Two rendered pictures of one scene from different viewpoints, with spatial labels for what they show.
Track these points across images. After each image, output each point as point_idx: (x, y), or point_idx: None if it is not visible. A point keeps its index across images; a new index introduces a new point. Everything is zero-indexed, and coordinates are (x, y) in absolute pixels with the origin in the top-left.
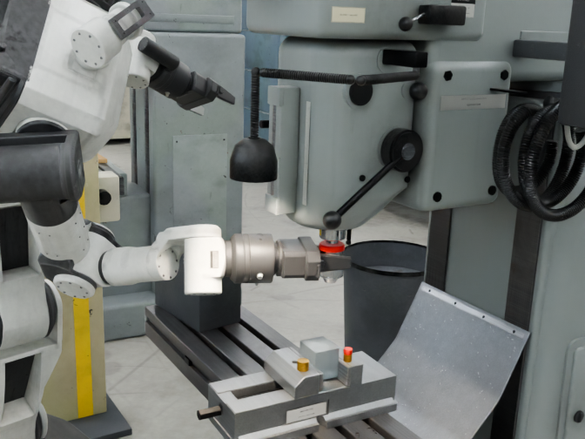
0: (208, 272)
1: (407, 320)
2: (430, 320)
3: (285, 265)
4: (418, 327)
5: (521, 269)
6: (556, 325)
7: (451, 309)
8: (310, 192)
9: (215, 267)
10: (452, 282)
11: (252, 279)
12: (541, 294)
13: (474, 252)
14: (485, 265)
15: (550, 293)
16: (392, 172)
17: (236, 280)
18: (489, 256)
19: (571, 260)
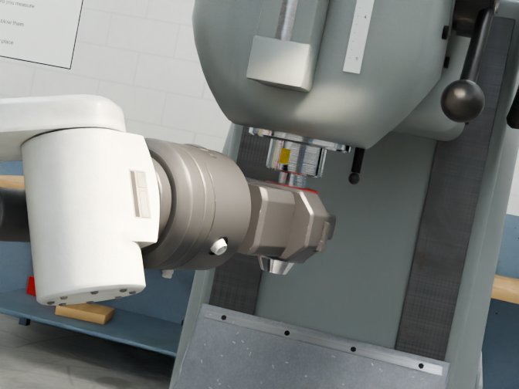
0: (133, 228)
1: (185, 374)
2: (239, 368)
3: (266, 221)
4: (213, 384)
5: (436, 261)
6: (477, 348)
7: (281, 345)
8: (373, 44)
9: (144, 217)
10: (273, 298)
11: (201, 254)
12: (469, 299)
13: (331, 241)
14: (354, 261)
15: (477, 296)
16: (446, 40)
17: (169, 258)
18: (364, 245)
19: (500, 245)
